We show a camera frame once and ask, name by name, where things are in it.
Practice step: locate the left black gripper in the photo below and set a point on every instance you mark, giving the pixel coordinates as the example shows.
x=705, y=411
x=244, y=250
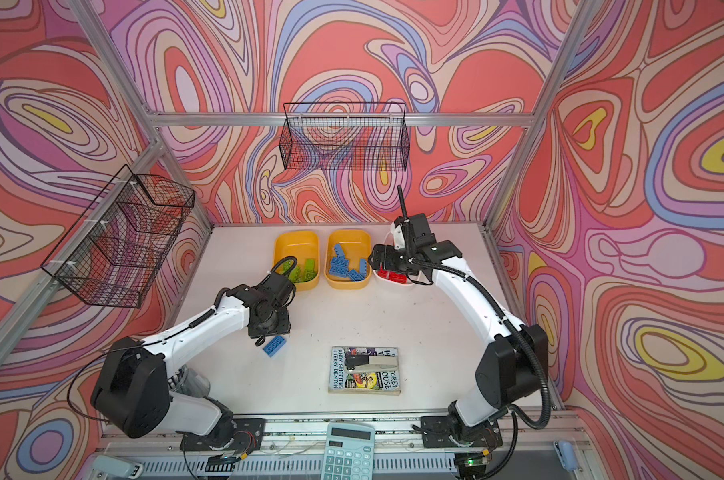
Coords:
x=284, y=328

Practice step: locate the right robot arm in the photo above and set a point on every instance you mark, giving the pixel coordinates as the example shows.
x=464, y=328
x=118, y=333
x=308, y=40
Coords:
x=512, y=377

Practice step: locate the yellow plastic bin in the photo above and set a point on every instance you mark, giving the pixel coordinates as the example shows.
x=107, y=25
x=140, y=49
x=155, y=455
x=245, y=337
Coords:
x=302, y=245
x=357, y=244

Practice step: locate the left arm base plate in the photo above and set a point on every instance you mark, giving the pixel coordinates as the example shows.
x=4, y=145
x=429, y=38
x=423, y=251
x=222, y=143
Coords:
x=240, y=435

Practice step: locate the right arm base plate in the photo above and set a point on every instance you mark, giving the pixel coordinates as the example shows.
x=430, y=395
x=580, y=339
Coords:
x=449, y=431

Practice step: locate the right yellow plastic bin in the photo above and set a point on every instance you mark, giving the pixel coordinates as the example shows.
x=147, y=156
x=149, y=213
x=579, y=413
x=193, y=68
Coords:
x=357, y=244

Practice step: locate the red lego brick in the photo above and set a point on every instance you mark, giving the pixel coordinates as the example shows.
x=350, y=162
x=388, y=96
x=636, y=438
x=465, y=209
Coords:
x=392, y=276

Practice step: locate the green lego brick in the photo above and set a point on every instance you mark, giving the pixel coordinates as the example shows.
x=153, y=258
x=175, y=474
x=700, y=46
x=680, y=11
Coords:
x=300, y=276
x=309, y=271
x=292, y=270

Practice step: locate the white device at front left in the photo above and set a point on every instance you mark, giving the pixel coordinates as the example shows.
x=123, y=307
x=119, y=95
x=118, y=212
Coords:
x=107, y=467

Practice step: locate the left yellow plastic bin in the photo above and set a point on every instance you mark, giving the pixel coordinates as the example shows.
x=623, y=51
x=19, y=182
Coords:
x=302, y=245

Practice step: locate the cup of pens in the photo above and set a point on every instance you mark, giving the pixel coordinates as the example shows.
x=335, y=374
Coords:
x=193, y=384

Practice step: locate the white plastic bin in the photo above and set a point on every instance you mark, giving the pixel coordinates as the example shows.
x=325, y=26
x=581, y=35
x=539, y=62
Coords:
x=387, y=264

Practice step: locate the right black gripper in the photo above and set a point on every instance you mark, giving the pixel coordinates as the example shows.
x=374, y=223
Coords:
x=388, y=264

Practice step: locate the teal calculator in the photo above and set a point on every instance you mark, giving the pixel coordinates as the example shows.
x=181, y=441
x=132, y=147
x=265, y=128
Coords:
x=349, y=452

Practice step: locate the left black wire basket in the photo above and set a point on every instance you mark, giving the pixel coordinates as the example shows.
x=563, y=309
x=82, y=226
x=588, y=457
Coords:
x=125, y=242

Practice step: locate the black wire basket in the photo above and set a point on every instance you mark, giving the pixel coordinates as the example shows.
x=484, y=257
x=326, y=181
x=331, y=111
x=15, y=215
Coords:
x=125, y=242
x=345, y=135

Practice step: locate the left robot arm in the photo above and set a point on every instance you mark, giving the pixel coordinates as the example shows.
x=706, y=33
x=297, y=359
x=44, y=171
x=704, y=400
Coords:
x=147, y=386

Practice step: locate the paperback book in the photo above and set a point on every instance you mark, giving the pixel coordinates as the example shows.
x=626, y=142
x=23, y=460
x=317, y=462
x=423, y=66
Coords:
x=374, y=370

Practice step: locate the back black wire basket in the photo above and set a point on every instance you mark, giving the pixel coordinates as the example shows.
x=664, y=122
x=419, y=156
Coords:
x=345, y=135

